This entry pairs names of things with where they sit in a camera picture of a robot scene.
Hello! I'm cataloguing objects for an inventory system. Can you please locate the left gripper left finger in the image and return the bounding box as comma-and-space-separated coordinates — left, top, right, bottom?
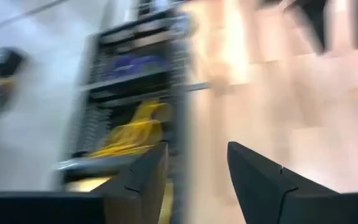
0, 142, 169, 224

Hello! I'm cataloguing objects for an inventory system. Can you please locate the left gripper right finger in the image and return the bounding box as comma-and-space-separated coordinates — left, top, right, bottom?
227, 141, 358, 224

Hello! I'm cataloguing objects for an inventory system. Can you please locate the Crayola crayon box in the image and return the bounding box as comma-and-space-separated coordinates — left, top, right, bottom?
65, 176, 113, 193

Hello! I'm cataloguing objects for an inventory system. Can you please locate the black mesh basket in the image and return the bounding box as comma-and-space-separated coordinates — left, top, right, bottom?
70, 77, 189, 159
85, 9, 192, 91
54, 152, 180, 224

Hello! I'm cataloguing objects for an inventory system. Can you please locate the purple coil keychain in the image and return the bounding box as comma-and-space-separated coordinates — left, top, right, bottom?
104, 54, 169, 76

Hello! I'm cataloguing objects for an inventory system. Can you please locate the grey perforated metal shelf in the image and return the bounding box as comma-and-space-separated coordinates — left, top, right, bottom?
54, 6, 213, 194

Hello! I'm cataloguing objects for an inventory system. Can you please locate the black aluminium table frame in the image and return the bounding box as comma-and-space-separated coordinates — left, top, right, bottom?
259, 0, 358, 54

